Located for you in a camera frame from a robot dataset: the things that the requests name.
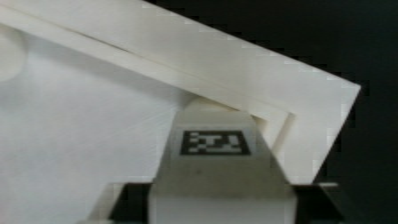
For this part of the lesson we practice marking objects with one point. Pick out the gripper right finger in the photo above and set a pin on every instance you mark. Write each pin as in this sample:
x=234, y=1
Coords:
x=317, y=208

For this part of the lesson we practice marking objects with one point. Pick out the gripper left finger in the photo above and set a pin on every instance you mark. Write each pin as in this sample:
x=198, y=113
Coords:
x=131, y=210

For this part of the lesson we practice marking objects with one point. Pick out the white leg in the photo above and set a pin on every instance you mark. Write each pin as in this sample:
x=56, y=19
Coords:
x=219, y=184

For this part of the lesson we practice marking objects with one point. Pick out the white square tabletop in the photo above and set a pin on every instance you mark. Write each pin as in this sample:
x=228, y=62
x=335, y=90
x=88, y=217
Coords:
x=107, y=63

